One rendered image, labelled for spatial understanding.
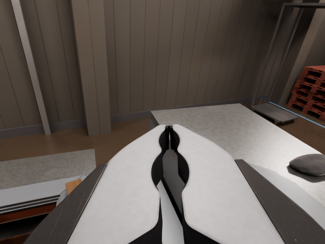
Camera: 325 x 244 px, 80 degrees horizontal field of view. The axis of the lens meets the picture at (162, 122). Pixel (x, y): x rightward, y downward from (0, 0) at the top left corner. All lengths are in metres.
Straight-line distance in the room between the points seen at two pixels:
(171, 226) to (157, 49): 2.50
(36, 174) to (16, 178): 0.08
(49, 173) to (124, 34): 2.03
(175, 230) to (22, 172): 0.84
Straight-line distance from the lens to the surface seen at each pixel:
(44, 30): 2.68
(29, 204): 0.98
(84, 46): 2.41
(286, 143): 1.05
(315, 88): 4.68
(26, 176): 1.23
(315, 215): 0.72
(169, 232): 0.80
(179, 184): 0.83
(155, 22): 2.91
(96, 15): 2.40
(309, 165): 0.90
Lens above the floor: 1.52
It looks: 29 degrees down
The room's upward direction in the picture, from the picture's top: 5 degrees clockwise
